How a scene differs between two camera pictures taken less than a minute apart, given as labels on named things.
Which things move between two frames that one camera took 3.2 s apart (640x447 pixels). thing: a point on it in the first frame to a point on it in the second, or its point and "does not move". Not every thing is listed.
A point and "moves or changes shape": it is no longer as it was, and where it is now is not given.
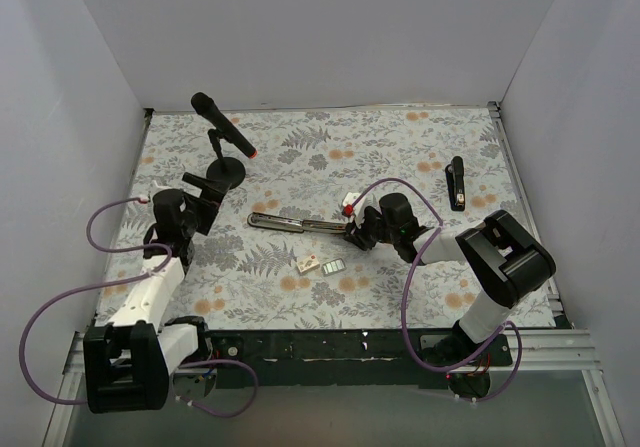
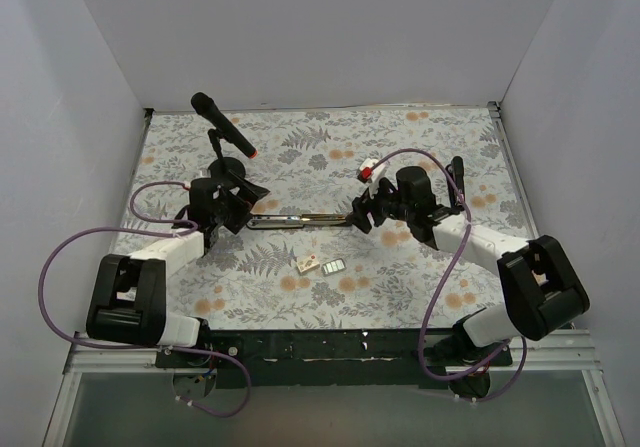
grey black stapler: [301, 225] moves or changes shape
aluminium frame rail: [570, 351] does not move
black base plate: [329, 358] does not move
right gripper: [361, 228] to [366, 210]
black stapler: [455, 176] does not move
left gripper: [208, 199] to [238, 212]
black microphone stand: [224, 169] does not move
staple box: [308, 264] does not move
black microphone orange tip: [206, 106] does not move
